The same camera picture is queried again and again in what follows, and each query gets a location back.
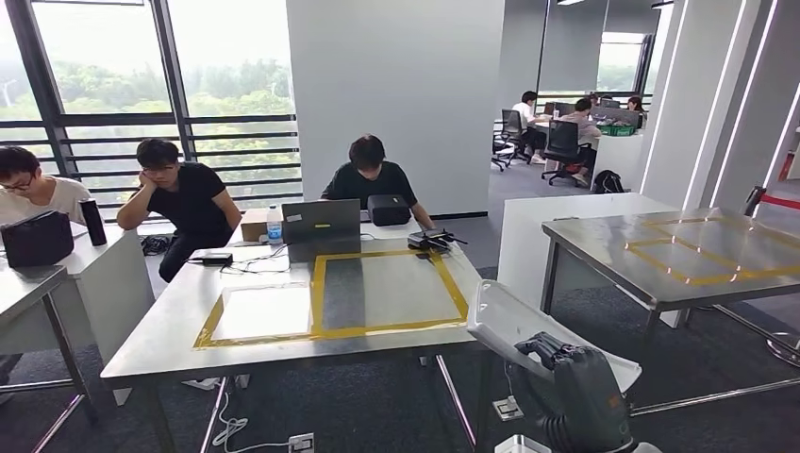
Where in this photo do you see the black office chair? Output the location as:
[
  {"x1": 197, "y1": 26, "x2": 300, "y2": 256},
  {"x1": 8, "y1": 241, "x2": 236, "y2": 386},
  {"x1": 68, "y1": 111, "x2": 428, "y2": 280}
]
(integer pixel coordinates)
[
  {"x1": 541, "y1": 120, "x2": 589, "y2": 188},
  {"x1": 492, "y1": 109, "x2": 532, "y2": 173}
]

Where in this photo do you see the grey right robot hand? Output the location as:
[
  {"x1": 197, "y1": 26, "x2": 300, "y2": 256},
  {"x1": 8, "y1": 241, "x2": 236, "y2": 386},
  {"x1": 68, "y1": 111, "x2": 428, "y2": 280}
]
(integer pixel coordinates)
[{"x1": 514, "y1": 331, "x2": 634, "y2": 453}]

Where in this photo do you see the black tumbler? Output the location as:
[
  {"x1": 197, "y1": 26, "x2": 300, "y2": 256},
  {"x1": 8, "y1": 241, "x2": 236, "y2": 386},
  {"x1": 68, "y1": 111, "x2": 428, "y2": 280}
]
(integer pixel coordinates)
[{"x1": 79, "y1": 198, "x2": 108, "y2": 247}]

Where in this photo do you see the black window railing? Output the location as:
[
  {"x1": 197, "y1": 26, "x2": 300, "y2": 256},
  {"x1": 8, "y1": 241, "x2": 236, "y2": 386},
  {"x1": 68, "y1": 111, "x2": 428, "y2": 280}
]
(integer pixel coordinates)
[{"x1": 0, "y1": 112, "x2": 305, "y2": 210}]

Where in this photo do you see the white desk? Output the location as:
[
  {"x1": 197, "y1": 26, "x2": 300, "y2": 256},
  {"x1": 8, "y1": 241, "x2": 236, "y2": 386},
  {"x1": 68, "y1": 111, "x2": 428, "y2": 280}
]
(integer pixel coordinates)
[{"x1": 590, "y1": 131, "x2": 645, "y2": 192}]

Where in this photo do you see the black cable bundle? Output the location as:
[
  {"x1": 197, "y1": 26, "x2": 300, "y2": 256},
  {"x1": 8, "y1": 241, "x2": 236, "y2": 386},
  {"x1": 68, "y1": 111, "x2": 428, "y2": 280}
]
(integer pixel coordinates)
[{"x1": 140, "y1": 234, "x2": 173, "y2": 257}]

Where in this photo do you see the cardboard box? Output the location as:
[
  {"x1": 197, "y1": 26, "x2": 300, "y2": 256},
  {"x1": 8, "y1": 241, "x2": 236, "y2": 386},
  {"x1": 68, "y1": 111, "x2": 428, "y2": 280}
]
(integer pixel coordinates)
[{"x1": 240, "y1": 208, "x2": 286, "y2": 243}]

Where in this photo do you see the grey laptop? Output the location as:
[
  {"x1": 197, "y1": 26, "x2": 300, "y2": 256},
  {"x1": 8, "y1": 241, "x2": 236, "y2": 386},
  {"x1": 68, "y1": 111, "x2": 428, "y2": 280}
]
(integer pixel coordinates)
[{"x1": 281, "y1": 198, "x2": 362, "y2": 246}]

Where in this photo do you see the black barrier tape post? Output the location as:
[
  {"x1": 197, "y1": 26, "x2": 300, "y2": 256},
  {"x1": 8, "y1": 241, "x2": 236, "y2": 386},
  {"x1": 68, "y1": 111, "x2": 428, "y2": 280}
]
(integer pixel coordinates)
[{"x1": 743, "y1": 185, "x2": 767, "y2": 217}]

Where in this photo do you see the yellow tape frame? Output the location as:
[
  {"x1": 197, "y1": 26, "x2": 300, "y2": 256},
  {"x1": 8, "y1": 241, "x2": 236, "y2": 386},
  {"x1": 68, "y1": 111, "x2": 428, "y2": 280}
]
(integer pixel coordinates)
[{"x1": 193, "y1": 249, "x2": 470, "y2": 350}]

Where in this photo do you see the black hard case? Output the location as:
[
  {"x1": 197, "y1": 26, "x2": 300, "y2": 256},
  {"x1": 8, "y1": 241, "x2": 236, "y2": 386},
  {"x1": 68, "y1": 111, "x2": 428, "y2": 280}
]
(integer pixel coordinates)
[
  {"x1": 366, "y1": 193, "x2": 412, "y2": 227},
  {"x1": 0, "y1": 210, "x2": 75, "y2": 269}
]

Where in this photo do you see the black remote controller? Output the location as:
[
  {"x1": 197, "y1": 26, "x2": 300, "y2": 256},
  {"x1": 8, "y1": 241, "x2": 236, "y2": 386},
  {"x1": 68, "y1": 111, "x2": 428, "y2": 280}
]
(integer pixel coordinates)
[{"x1": 407, "y1": 228, "x2": 469, "y2": 254}]

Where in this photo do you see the red barrier tape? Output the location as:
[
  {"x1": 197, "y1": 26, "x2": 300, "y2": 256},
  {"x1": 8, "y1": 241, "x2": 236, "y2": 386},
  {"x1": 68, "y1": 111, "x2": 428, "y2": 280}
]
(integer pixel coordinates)
[{"x1": 758, "y1": 193, "x2": 800, "y2": 212}]

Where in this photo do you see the black power cable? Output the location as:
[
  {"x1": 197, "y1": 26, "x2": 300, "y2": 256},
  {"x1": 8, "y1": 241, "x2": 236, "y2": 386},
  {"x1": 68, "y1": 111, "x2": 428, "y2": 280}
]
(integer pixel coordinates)
[{"x1": 218, "y1": 243, "x2": 292, "y2": 277}]

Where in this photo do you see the white table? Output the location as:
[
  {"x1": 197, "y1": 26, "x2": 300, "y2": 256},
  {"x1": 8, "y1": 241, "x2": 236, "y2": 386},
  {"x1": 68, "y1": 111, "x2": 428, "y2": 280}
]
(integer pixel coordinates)
[
  {"x1": 496, "y1": 192, "x2": 682, "y2": 329},
  {"x1": 56, "y1": 222, "x2": 158, "y2": 408}
]

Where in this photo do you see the black backpack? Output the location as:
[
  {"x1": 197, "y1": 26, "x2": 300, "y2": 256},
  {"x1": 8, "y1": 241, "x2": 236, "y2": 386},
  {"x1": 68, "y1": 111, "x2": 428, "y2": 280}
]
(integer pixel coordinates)
[{"x1": 592, "y1": 170, "x2": 626, "y2": 195}]

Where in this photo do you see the metal workbench table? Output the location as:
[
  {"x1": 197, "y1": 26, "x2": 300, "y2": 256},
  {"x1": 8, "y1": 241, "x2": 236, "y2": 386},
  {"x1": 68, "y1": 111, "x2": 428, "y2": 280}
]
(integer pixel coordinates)
[{"x1": 99, "y1": 234, "x2": 498, "y2": 453}]

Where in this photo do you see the person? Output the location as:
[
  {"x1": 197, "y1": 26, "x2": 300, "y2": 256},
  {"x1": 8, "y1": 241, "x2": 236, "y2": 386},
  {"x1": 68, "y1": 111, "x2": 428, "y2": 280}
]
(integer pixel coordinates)
[
  {"x1": 320, "y1": 134, "x2": 436, "y2": 231},
  {"x1": 626, "y1": 95, "x2": 648, "y2": 129},
  {"x1": 116, "y1": 138, "x2": 243, "y2": 284},
  {"x1": 565, "y1": 97, "x2": 603, "y2": 188},
  {"x1": 0, "y1": 146, "x2": 92, "y2": 227},
  {"x1": 512, "y1": 91, "x2": 550, "y2": 165}
]

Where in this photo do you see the metal floor socket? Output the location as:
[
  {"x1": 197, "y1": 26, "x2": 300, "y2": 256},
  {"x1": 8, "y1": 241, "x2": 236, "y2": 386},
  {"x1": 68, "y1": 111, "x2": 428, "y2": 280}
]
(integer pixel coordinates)
[{"x1": 492, "y1": 395, "x2": 525, "y2": 422}]

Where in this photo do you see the white curved plastic part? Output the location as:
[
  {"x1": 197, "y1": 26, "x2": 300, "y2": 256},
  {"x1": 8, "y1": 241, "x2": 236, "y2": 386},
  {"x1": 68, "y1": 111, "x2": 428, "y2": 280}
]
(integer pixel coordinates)
[{"x1": 466, "y1": 279, "x2": 643, "y2": 395}]

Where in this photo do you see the white cable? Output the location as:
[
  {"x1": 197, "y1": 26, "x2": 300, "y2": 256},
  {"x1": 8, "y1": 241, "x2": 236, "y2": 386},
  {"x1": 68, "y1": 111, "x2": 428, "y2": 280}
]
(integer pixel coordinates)
[{"x1": 212, "y1": 390, "x2": 295, "y2": 453}]

